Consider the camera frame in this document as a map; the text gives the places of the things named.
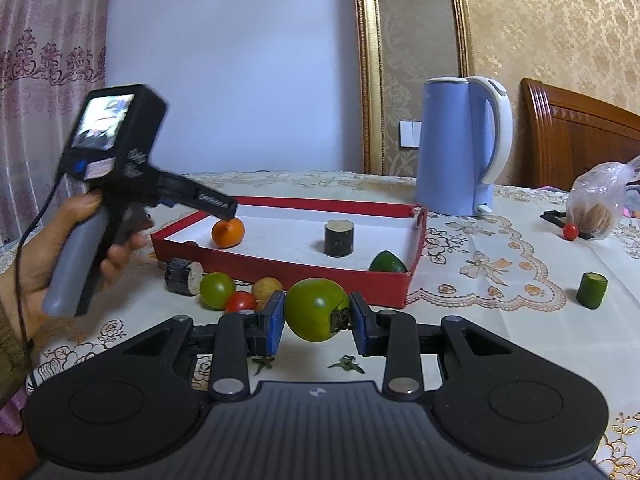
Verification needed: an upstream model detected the person's left hand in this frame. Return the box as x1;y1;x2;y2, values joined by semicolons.
12;192;149;333

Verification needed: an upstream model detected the gold wall frame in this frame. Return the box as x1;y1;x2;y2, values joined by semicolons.
350;0;476;177

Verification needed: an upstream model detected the white wall light switch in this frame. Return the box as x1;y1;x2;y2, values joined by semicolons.
400;120;423;149

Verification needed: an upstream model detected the dark upright sugarcane piece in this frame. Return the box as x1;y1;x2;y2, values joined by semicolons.
324;220;355;257

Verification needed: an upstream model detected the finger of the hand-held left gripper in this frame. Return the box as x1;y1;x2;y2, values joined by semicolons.
156;170;239;222

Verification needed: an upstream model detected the cream lace tablecloth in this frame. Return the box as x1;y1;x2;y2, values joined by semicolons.
0;170;640;480

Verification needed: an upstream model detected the blue electric kettle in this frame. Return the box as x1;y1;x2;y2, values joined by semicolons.
416;76;514;217

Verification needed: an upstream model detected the green lime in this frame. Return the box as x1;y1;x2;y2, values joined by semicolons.
369;251;408;274

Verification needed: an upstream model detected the clear plastic bag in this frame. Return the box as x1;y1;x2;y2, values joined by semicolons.
566;155;640;241

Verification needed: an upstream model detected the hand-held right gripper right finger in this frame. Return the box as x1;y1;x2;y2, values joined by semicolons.
348;291;506;401

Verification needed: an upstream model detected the black plastic frame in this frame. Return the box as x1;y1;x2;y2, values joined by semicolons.
540;210;596;239

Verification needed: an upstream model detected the small green tomato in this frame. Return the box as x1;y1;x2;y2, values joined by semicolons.
199;272;237;310

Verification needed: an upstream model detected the pink patterned curtain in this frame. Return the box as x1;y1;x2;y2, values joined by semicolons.
0;0;116;248

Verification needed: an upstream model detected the green cucumber piece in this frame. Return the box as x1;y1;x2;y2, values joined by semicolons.
576;272;608;310

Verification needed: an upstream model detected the red cardboard box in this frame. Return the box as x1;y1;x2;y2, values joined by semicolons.
151;196;429;309

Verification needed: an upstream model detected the orange mandarin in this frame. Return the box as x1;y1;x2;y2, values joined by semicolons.
211;217;246;250

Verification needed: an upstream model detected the large green persimmon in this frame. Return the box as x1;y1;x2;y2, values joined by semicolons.
284;278;351;343

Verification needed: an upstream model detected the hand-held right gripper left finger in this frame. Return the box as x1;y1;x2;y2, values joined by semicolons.
120;292;287;401

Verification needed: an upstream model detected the dark sugarcane piece pale end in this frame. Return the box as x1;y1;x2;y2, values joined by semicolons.
165;258;205;297

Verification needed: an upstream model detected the person's left forearm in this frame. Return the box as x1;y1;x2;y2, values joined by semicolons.
0;265;37;408

